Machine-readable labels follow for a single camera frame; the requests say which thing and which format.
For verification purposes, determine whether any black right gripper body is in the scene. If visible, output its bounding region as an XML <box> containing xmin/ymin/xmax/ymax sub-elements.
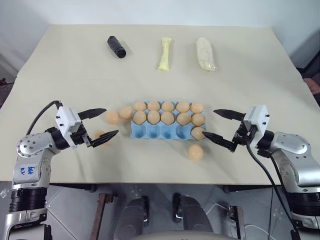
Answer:
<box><xmin>231</xmin><ymin>120</ymin><xmax>259</xmax><ymax>152</ymax></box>

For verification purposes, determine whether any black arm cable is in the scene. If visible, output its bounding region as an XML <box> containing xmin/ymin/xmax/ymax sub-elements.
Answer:
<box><xmin>25</xmin><ymin>100</ymin><xmax>63</xmax><ymax>137</ymax></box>
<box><xmin>245</xmin><ymin>138</ymin><xmax>301</xmax><ymax>240</ymax></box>

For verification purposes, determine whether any black cylinder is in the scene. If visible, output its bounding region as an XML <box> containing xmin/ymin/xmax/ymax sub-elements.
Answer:
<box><xmin>107</xmin><ymin>35</ymin><xmax>126</xmax><ymax>59</ymax></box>

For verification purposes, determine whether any thin white floor cable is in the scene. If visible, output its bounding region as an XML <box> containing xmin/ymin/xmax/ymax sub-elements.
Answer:
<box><xmin>208</xmin><ymin>201</ymin><xmax>274</xmax><ymax>240</ymax></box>

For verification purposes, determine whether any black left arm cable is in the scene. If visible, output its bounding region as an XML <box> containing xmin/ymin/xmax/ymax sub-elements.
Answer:
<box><xmin>25</xmin><ymin>100</ymin><xmax>63</xmax><ymax>137</ymax></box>

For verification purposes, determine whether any blue egg tray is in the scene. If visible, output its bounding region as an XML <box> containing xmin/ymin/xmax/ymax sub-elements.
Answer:
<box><xmin>129</xmin><ymin>99</ymin><xmax>207</xmax><ymax>141</ymax></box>

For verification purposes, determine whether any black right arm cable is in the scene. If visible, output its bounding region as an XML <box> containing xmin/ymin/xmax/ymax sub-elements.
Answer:
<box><xmin>245</xmin><ymin>138</ymin><xmax>301</xmax><ymax>240</ymax></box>

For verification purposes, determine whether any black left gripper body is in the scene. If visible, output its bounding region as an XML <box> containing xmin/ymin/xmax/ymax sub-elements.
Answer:
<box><xmin>70</xmin><ymin>119</ymin><xmax>92</xmax><ymax>149</ymax></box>

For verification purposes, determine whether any brown egg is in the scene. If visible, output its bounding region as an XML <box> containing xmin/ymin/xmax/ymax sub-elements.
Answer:
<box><xmin>92</xmin><ymin>130</ymin><xmax>113</xmax><ymax>147</ymax></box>
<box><xmin>189</xmin><ymin>102</ymin><xmax>204</xmax><ymax>115</ymax></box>
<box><xmin>146</xmin><ymin>100</ymin><xmax>161</xmax><ymax>112</ymax></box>
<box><xmin>104</xmin><ymin>110</ymin><xmax>120</xmax><ymax>124</ymax></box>
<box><xmin>175</xmin><ymin>101</ymin><xmax>191</xmax><ymax>113</ymax></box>
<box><xmin>161</xmin><ymin>100</ymin><xmax>174</xmax><ymax>113</ymax></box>
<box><xmin>188</xmin><ymin>144</ymin><xmax>204</xmax><ymax>162</ymax></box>
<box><xmin>190</xmin><ymin>113</ymin><xmax>206</xmax><ymax>128</ymax></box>
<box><xmin>133</xmin><ymin>110</ymin><xmax>147</xmax><ymax>125</ymax></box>
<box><xmin>191</xmin><ymin>126</ymin><xmax>207</xmax><ymax>141</ymax></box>
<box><xmin>176</xmin><ymin>112</ymin><xmax>192</xmax><ymax>127</ymax></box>
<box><xmin>160</xmin><ymin>111</ymin><xmax>175</xmax><ymax>126</ymax></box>
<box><xmin>118</xmin><ymin>106</ymin><xmax>134</xmax><ymax>120</ymax></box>
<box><xmin>132</xmin><ymin>100</ymin><xmax>147</xmax><ymax>112</ymax></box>
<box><xmin>147</xmin><ymin>110</ymin><xmax>161</xmax><ymax>126</ymax></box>

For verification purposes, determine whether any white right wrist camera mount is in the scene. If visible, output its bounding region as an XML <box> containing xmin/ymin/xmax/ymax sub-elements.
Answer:
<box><xmin>243</xmin><ymin>104</ymin><xmax>271</xmax><ymax>146</ymax></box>

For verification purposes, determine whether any pale yellow bone-shaped packet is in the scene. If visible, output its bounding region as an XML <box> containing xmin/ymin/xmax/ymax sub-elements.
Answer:
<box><xmin>156</xmin><ymin>36</ymin><xmax>173</xmax><ymax>72</ymax></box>

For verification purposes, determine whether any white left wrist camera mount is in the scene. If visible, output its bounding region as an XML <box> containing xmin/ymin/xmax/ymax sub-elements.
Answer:
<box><xmin>55</xmin><ymin>105</ymin><xmax>83</xmax><ymax>148</ymax></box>

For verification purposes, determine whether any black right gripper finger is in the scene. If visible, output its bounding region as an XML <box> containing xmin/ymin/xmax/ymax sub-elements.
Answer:
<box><xmin>213</xmin><ymin>108</ymin><xmax>247</xmax><ymax>122</ymax></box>
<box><xmin>202</xmin><ymin>131</ymin><xmax>237</xmax><ymax>152</ymax></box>

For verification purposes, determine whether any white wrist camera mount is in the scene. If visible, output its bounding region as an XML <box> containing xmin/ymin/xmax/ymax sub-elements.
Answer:
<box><xmin>55</xmin><ymin>105</ymin><xmax>83</xmax><ymax>148</ymax></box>
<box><xmin>243</xmin><ymin>104</ymin><xmax>271</xmax><ymax>146</ymax></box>

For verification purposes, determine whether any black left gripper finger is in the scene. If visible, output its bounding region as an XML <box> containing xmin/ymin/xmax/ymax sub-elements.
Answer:
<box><xmin>87</xmin><ymin>129</ymin><xmax>120</xmax><ymax>149</ymax></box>
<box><xmin>77</xmin><ymin>107</ymin><xmax>108</xmax><ymax>122</ymax></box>

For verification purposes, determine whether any dark rounded shape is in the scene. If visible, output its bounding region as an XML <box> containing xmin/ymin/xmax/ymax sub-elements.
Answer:
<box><xmin>172</xmin><ymin>192</ymin><xmax>214</xmax><ymax>240</ymax></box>
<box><xmin>116</xmin><ymin>196</ymin><xmax>150</xmax><ymax>240</ymax></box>

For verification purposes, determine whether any dark red patterned cloth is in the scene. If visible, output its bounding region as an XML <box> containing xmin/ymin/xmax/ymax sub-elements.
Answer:
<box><xmin>302</xmin><ymin>76</ymin><xmax>320</xmax><ymax>95</ymax></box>
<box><xmin>0</xmin><ymin>76</ymin><xmax>13</xmax><ymax>110</ymax></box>

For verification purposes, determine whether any black table frame bracket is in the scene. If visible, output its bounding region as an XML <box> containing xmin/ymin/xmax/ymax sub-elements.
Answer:
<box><xmin>80</xmin><ymin>184</ymin><xmax>98</xmax><ymax>193</ymax></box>
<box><xmin>222</xmin><ymin>184</ymin><xmax>239</xmax><ymax>194</ymax></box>

